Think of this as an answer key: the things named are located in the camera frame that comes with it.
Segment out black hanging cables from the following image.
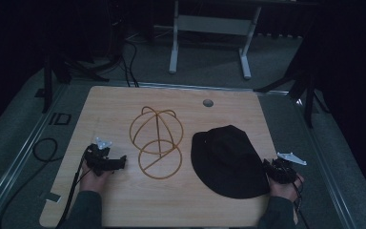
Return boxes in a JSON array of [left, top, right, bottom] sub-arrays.
[[119, 39, 140, 89]]

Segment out person's left hand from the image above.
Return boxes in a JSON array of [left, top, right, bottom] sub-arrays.
[[79, 165, 112, 194]]

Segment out person's right hand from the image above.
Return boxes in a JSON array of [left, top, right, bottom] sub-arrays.
[[268, 174, 305, 202]]

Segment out black floor cable loop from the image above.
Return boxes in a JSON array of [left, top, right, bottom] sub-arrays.
[[0, 136, 60, 229]]

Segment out golden wire hat stand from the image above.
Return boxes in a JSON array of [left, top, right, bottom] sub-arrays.
[[129, 105, 185, 180]]

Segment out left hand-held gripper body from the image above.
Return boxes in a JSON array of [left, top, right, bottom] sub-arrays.
[[84, 136, 116, 177]]

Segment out black bucket hat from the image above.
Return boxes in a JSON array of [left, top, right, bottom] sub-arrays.
[[190, 124, 276, 200]]

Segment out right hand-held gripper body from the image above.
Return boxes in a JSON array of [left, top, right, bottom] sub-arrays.
[[270, 152, 308, 185]]

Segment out right hand-held gripper cable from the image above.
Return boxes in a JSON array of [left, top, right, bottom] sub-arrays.
[[293, 181, 312, 229]]

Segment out hand-held gripper cable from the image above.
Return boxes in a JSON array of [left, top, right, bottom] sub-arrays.
[[54, 155, 92, 229], [293, 181, 312, 229]]

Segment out left hand-held gripper cable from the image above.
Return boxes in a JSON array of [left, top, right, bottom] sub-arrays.
[[54, 155, 92, 229]]

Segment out white desk frame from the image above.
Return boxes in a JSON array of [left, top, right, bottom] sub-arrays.
[[168, 0, 263, 81]]

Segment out black tripod stand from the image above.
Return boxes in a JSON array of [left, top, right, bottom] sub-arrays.
[[253, 63, 331, 130], [34, 53, 111, 115]]

